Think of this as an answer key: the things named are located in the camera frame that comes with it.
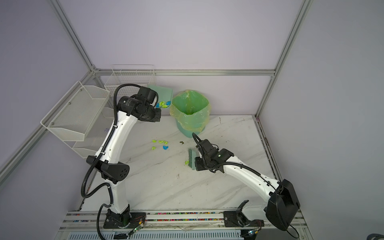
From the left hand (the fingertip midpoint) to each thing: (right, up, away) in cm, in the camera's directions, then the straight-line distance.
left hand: (154, 117), depth 77 cm
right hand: (+22, -25, +2) cm, 33 cm away
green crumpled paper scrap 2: (-8, -19, +24) cm, 31 cm away
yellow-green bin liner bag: (+19, +9, +31) cm, 37 cm away
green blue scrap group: (+4, +7, +2) cm, 9 cm away
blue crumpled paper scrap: (0, -19, +24) cm, 30 cm away
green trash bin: (+13, -6, +17) cm, 22 cm away
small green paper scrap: (+16, -27, +16) cm, 35 cm away
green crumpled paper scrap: (-3, -15, +27) cm, 31 cm away
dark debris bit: (+11, -15, +27) cm, 33 cm away
